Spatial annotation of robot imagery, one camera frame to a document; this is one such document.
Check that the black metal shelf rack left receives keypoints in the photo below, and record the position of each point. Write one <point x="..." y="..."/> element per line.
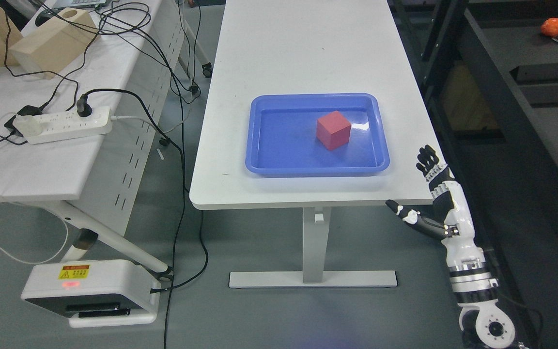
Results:
<point x="489" y="79"/>

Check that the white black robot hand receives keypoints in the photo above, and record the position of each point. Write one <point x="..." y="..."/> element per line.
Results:
<point x="452" y="223"/>

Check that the white floor device box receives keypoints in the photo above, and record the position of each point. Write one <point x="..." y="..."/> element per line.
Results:
<point x="95" y="293"/>

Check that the white side desk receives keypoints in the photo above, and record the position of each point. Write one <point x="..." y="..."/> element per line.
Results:
<point x="88" y="169"/>

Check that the wooden box with hole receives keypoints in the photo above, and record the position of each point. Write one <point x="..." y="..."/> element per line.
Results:
<point x="56" y="43"/>

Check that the orange toy on shelf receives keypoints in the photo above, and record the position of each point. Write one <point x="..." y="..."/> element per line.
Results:
<point x="549" y="28"/>

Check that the black power plug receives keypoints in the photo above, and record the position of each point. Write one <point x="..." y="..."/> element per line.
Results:
<point x="83" y="109"/>

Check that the white power strip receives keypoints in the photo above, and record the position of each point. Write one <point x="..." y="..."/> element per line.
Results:
<point x="63" y="126"/>

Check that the blue plastic tray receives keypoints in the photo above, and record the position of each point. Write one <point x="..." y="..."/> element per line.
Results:
<point x="282" y="136"/>

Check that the pink foam block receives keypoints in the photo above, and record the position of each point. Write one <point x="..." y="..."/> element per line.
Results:
<point x="333" y="130"/>

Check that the black power adapter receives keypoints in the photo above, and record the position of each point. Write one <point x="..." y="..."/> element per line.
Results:
<point x="24" y="121"/>

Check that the white table with leg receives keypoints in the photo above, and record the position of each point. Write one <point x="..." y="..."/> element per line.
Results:
<point x="294" y="47"/>

